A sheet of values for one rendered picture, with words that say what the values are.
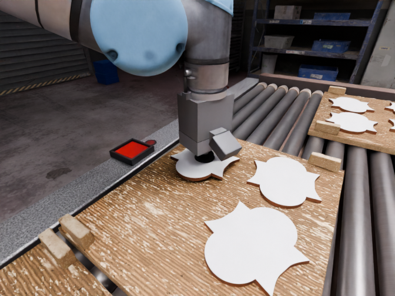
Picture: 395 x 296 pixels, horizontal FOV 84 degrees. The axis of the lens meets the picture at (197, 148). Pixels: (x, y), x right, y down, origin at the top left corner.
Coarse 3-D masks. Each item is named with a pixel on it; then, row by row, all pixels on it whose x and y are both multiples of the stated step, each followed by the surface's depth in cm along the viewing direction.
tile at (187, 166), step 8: (184, 152) 48; (176, 160) 47; (184, 160) 46; (192, 160) 46; (216, 160) 46; (224, 160) 46; (232, 160) 46; (176, 168) 44; (184, 168) 44; (192, 168) 44; (200, 168) 44; (208, 168) 44; (216, 168) 44; (224, 168) 44; (184, 176) 42; (192, 176) 41; (200, 176) 41; (208, 176) 42; (216, 176) 42
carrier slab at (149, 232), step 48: (240, 144) 54; (144, 192) 40; (192, 192) 40; (240, 192) 40; (336, 192) 40; (96, 240) 32; (144, 240) 32; (192, 240) 32; (144, 288) 26; (192, 288) 26; (240, 288) 26; (288, 288) 26
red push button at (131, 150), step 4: (128, 144) 56; (132, 144) 56; (136, 144) 56; (140, 144) 56; (120, 148) 54; (124, 148) 54; (128, 148) 54; (132, 148) 54; (136, 148) 54; (140, 148) 54; (144, 148) 54; (116, 152) 53; (120, 152) 53; (124, 152) 53; (128, 152) 53; (132, 152) 53; (136, 152) 53; (140, 152) 53; (128, 156) 51; (132, 156) 51
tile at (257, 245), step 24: (240, 216) 34; (264, 216) 34; (216, 240) 31; (240, 240) 31; (264, 240) 31; (288, 240) 31; (216, 264) 28; (240, 264) 28; (264, 264) 28; (288, 264) 28; (264, 288) 25
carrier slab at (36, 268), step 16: (32, 256) 30; (48, 256) 30; (0, 272) 28; (16, 272) 28; (32, 272) 28; (48, 272) 28; (64, 272) 28; (80, 272) 28; (0, 288) 26; (16, 288) 26; (32, 288) 26; (48, 288) 26; (64, 288) 26; (80, 288) 26; (96, 288) 26
